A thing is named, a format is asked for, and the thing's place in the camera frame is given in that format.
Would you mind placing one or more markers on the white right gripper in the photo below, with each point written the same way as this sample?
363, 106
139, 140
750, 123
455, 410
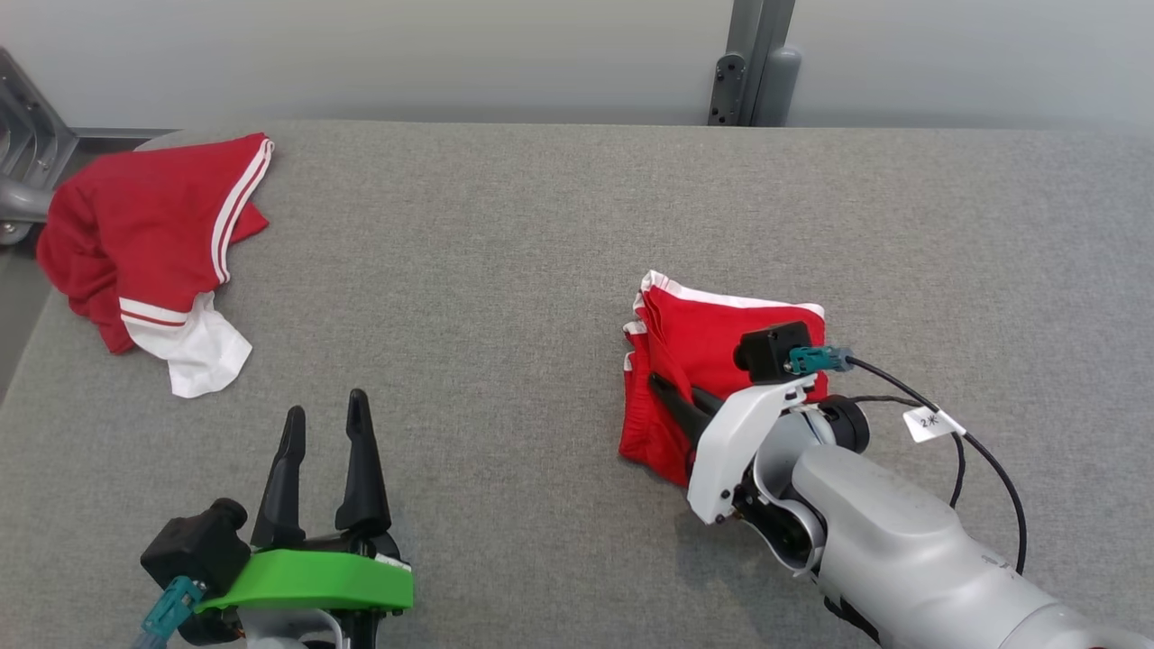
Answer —
730, 451

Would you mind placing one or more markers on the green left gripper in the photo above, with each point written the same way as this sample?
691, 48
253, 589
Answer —
315, 581

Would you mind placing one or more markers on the red garment thin white trim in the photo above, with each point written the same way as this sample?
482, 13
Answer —
694, 338

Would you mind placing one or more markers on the red jersey white sleeves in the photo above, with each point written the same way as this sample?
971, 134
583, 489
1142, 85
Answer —
135, 225

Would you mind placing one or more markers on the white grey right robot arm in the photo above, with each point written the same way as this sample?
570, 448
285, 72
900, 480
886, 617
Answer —
883, 523

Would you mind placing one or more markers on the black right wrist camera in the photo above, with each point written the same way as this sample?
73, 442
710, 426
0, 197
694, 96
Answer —
766, 351

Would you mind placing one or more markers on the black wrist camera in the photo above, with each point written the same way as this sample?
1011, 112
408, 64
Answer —
766, 351
194, 545

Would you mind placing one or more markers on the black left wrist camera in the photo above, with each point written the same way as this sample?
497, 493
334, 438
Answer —
194, 545

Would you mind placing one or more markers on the grey metal post with hinge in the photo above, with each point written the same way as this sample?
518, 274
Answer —
762, 54

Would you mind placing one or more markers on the grey metal frame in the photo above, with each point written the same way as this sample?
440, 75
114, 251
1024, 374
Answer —
27, 135

